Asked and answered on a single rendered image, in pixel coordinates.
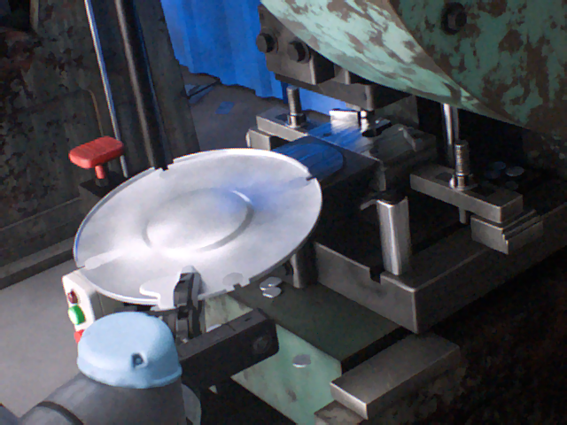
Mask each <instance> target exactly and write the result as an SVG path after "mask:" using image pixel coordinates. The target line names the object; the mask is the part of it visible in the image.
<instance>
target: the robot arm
mask: <svg viewBox="0 0 567 425"><path fill-rule="evenodd" d="M200 280H201V274H200V272H199V271H198V270H197V269H196V268H195V267H193V266H187V267H183V269H181V271H180V272H178V273H176V274H171V275H167V276H164V277H160V278H156V279H152V280H149V281H147V282H144V283H143V284H142V285H141V288H140V292H141V293H142V294H144V295H147V296H152V297H156V298H157V299H158V300H159V301H158V306H159V309H162V310H160V311H155V310H149V311H141V312H137V305H131V306H123V307H116V308H114V310H113V314H110V315H107V316H105V317H103V318H100V319H98V320H97V321H95V322H94V323H92V324H91V325H90V326H88V327H87V328H86V329H85V330H84V332H83V334H82V338H81V339H80V341H79V343H78V354H79V356H78V358H77V364H78V368H79V369H80V371H79V373H78V374H76V375H75V376H73V377H72V378H71V379H69V380H68V381H67V382H66V383H65V384H64V385H63V386H61V387H60V388H58V389H56V390H55V391H54V392H52V393H51V394H50V395H49V396H48V397H47V398H45V399H44V400H43V401H41V402H40V403H38V404H37V405H36V406H34V407H33V408H31V409H30V410H29V411H28V412H26V413H25V414H23V415H22V416H21V417H18V416H16V415H15V414H14V413H12V412H11V411H10V410H9V409H8V408H6V407H4V406H3V405H2V404H1V403H0V425H200V416H201V408H200V391H202V390H205V389H207V388H209V387H211V386H214V385H215V384H217V383H220V382H222V381H224V380H226V379H228V378H230V377H231V376H233V375H236V374H238V373H241V372H243V371H245V370H246V369H248V368H250V367H253V365H255V364H257V363H259V362H261V361H263V360H264V359H267V358H269V357H271V356H273V355H275V354H277V353H278V351H279V342H278V336H277V331H276V322H275V320H274V319H273V318H271V317H270V316H269V315H268V314H267V312H265V311H263V310H262V309H261V308H259V307H257V308H255V309H253V310H251V311H249V312H247V313H246V314H244V315H242V316H239V317H237V318H235V319H234V320H232V321H229V322H227V323H225V324H222V325H220V326H219V327H217V328H213V329H211V330H209V331H207V332H206V312H205V300H204V299H202V300H199V301H198V291H199V283H200Z"/></svg>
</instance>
